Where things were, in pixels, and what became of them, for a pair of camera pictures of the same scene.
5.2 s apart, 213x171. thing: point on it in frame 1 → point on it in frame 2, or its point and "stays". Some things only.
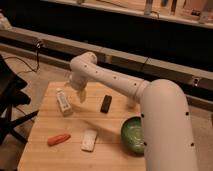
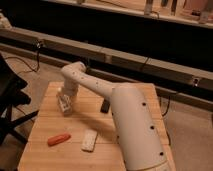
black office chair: [12, 95] stays
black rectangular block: [106, 104] stays
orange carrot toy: [53, 140] stays
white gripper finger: [82, 95] → [74, 102]
